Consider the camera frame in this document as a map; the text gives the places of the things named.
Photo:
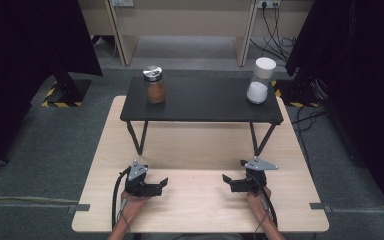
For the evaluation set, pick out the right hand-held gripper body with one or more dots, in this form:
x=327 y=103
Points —
x=256 y=176

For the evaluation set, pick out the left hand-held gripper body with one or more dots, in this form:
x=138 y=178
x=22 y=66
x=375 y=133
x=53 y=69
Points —
x=136 y=185

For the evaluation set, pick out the black metal shelf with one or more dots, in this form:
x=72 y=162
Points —
x=201 y=106

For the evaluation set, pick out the white powder jar white lid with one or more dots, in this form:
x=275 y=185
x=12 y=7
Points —
x=258 y=90

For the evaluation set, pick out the brown spice jar silver lid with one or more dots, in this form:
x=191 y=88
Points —
x=155 y=90

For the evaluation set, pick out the person's left hand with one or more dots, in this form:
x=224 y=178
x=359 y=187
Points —
x=133 y=205

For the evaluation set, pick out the person's right hand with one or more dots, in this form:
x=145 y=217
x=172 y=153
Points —
x=256 y=205

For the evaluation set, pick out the person's grey clothing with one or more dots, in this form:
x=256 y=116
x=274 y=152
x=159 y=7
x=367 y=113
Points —
x=193 y=237

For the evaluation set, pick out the grey tape strip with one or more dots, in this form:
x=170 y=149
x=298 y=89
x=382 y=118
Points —
x=80 y=207
x=320 y=206

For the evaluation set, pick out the black stand base hazard tape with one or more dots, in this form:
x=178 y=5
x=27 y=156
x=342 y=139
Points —
x=296 y=95
x=68 y=91

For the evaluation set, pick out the dark curtain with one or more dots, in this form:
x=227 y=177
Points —
x=20 y=66
x=363 y=83

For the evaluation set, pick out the beige wooden desk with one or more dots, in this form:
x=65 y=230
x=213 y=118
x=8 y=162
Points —
x=180 y=20

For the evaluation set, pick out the white wall socket with plugs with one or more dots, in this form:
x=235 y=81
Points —
x=268 y=3

